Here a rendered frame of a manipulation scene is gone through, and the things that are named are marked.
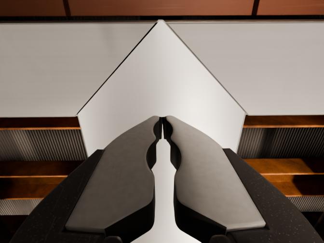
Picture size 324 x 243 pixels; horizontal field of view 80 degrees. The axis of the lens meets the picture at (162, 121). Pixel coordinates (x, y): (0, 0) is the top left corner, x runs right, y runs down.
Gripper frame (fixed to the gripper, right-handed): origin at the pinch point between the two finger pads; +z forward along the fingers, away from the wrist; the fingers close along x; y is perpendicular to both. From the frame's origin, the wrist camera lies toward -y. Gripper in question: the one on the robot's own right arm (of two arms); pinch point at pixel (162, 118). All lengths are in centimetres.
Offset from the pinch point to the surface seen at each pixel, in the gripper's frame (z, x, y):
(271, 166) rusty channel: 22.5, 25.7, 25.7
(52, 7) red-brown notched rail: 10.3, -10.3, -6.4
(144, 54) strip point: 7.2, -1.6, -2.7
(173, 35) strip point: 7.2, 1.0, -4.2
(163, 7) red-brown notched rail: 10.4, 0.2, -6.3
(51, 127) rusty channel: 20.5, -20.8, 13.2
